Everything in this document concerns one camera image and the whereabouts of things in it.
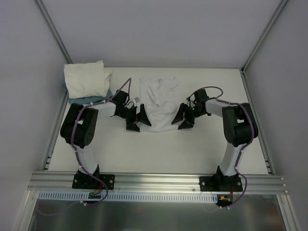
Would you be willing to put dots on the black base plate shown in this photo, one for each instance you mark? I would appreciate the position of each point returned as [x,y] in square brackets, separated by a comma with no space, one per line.
[224,184]
[84,181]

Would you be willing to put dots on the white t shirt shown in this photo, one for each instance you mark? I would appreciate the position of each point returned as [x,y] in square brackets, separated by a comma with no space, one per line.
[87,80]
[158,98]

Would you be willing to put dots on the left side aluminium rail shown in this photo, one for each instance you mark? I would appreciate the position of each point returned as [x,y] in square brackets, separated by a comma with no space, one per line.
[54,132]

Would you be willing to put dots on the folded white t shirt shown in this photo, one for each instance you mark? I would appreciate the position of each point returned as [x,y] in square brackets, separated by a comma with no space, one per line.
[87,80]

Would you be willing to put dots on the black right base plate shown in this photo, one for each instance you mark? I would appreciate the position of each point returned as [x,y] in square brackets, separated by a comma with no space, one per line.
[224,184]

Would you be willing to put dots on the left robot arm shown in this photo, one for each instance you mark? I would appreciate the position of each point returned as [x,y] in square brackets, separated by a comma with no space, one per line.
[78,128]

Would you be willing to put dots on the aluminium front rail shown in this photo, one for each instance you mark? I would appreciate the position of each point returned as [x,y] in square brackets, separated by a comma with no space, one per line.
[164,183]

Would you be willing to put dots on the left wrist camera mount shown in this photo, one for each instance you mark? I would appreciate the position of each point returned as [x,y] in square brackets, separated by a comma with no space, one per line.
[136,100]

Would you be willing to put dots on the folded blue t shirt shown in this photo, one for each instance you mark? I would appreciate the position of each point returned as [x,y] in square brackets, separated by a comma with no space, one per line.
[81,99]

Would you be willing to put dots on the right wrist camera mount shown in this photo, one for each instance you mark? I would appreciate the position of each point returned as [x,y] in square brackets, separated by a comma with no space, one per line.
[191,104]

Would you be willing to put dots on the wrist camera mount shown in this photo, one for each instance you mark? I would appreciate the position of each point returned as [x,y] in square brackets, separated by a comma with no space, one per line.
[191,104]
[136,100]

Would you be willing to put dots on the white slotted cable duct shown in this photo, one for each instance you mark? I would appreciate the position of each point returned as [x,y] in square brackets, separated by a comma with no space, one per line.
[130,197]

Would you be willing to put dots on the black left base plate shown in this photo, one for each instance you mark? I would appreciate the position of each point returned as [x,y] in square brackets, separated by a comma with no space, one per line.
[84,181]

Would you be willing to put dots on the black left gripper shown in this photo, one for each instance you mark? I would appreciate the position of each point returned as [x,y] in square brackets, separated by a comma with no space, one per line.
[132,117]

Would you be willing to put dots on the right aluminium frame post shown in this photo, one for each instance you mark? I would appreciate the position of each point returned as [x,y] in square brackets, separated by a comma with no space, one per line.
[276,14]

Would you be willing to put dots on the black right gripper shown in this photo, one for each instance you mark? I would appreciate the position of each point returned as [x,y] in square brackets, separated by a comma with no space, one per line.
[188,115]

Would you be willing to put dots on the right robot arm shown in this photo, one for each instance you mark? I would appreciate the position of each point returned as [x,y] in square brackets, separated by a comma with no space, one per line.
[239,127]

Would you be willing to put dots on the left aluminium frame post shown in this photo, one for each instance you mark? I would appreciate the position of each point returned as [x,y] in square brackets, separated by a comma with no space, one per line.
[54,32]

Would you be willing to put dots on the aluminium frame post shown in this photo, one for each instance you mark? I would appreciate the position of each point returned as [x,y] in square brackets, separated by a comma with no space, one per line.
[276,14]
[54,32]

